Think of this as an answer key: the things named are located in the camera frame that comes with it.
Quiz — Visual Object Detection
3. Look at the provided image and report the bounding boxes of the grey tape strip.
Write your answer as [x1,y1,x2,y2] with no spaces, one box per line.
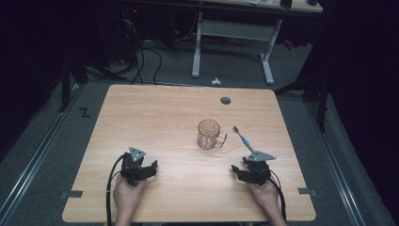
[297,186,318,198]
[59,189,84,201]

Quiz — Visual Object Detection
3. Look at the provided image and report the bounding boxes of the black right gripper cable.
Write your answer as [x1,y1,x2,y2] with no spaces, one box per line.
[268,169,288,222]

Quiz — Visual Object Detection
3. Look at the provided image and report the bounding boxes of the metal floor rail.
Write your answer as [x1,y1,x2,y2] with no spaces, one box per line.
[0,84,81,222]
[305,101,367,226]

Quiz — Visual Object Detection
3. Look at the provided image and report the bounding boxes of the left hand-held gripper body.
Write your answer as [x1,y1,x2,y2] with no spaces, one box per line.
[120,146,151,186]

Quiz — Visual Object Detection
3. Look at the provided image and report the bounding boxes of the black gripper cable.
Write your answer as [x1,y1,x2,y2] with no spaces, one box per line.
[268,169,288,222]
[105,153,127,226]

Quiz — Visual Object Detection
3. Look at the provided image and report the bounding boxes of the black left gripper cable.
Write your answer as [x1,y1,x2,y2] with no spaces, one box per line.
[105,153,127,226]

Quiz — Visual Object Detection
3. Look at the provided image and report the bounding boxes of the blue toothbrush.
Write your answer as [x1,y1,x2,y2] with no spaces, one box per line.
[231,125,258,155]

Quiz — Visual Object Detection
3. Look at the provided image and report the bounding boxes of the clear glass mug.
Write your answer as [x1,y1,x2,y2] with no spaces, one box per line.
[197,118,229,151]

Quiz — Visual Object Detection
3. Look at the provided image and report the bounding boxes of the black floor cables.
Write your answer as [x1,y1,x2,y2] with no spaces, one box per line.
[123,37,165,87]

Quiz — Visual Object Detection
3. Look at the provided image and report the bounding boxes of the black metal stand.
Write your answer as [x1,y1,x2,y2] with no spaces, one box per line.
[274,62,331,134]
[58,51,128,114]

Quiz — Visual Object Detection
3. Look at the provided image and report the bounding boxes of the white metal frame desk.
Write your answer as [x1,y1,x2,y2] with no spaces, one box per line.
[191,0,324,86]

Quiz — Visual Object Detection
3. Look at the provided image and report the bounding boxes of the person's right hand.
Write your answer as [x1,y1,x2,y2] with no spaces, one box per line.
[247,179,280,215]

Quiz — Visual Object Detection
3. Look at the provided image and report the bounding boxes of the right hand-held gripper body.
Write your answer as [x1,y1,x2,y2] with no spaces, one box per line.
[242,150,278,186]

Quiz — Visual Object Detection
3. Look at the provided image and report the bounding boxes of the black floor tape mark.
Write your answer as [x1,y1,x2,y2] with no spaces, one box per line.
[77,106,92,119]

